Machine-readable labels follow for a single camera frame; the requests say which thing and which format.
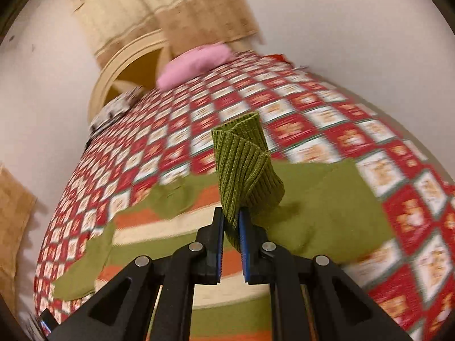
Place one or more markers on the green orange striped knit sweater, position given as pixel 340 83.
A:
pixel 308 208

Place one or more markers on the left beige window curtain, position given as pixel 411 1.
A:
pixel 109 25

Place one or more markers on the cream wooden headboard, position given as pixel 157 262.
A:
pixel 139 63

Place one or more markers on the pink pillow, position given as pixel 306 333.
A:
pixel 193 63

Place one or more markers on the red patchwork teddy bedspread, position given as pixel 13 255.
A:
pixel 145 185

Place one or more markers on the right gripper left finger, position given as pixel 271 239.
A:
pixel 151 299

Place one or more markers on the red item behind bed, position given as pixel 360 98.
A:
pixel 281 58

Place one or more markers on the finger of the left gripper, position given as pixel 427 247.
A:
pixel 47 322

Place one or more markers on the white car print pillow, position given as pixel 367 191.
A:
pixel 114 109

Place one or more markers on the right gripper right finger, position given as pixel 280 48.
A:
pixel 311 299

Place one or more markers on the beige window curtain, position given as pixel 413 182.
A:
pixel 188 24
pixel 109 25

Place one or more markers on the beige curtain at left wall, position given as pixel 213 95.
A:
pixel 16 206

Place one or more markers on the right beige window curtain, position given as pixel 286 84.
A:
pixel 188 24

